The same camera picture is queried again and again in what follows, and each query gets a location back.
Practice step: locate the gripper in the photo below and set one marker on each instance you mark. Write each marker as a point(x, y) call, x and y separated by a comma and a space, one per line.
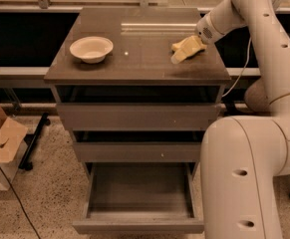
point(206, 31)

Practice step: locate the yellow sponge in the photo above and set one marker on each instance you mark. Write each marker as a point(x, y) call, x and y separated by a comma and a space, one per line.
point(177, 45)

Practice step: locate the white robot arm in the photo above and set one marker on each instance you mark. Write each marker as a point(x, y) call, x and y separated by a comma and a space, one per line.
point(240, 156)

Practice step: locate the grey drawer cabinet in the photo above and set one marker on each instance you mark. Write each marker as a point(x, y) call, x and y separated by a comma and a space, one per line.
point(142, 41)

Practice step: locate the top grey drawer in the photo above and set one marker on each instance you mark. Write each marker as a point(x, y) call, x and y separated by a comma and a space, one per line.
point(137, 107)

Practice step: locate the middle grey drawer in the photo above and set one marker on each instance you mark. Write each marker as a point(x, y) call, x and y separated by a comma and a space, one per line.
point(138, 146)

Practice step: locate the bottom grey open drawer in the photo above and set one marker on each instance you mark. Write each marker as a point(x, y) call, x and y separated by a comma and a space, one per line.
point(152, 198)

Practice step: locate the brown office chair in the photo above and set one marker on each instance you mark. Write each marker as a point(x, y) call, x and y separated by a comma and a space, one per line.
point(255, 98)

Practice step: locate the white paper bowl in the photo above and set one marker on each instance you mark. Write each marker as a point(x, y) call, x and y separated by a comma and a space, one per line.
point(91, 50)

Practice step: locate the black table leg base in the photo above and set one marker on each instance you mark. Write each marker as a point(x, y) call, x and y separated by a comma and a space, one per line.
point(30, 140)

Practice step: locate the open cardboard box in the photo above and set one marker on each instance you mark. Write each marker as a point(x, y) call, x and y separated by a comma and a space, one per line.
point(12, 148)

